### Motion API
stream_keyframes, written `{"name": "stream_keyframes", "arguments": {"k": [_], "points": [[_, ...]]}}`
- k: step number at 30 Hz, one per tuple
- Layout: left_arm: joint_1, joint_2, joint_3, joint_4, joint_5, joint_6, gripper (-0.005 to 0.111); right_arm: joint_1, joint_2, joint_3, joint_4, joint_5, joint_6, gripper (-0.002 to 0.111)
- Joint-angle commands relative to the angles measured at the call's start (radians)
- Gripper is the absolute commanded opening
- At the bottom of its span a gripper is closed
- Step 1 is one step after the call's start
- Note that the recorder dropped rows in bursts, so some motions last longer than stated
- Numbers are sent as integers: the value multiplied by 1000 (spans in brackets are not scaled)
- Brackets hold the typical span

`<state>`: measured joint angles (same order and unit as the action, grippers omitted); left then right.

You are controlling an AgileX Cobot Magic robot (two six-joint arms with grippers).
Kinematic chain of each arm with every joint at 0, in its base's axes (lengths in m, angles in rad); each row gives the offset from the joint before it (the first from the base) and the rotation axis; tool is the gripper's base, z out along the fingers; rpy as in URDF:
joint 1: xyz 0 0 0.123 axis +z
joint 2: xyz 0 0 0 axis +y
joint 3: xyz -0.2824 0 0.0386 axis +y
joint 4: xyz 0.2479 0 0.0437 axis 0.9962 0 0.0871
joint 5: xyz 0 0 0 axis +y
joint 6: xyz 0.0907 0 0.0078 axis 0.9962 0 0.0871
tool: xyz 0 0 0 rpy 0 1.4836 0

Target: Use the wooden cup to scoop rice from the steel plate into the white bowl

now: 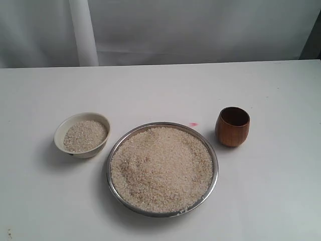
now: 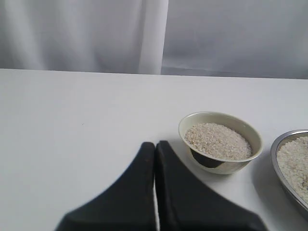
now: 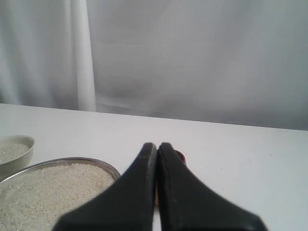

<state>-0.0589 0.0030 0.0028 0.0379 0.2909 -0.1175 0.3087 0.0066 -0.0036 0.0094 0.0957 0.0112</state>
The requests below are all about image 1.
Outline brown wooden cup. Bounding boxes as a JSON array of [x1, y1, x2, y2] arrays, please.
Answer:
[[215, 106, 250, 148]]

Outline rice in steel tray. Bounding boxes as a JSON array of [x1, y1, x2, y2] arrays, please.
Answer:
[[111, 127, 213, 213]]

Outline small cream bowl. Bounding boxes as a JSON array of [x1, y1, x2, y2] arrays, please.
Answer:
[[54, 112, 110, 159]]

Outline white uncooked rice grains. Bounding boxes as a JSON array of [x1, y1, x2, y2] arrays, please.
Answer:
[[63, 120, 108, 153]]

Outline steel round tray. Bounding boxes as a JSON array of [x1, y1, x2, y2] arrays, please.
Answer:
[[104, 122, 219, 218]]

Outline white backdrop cloth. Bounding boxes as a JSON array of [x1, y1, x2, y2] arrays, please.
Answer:
[[1, 1, 320, 68]]

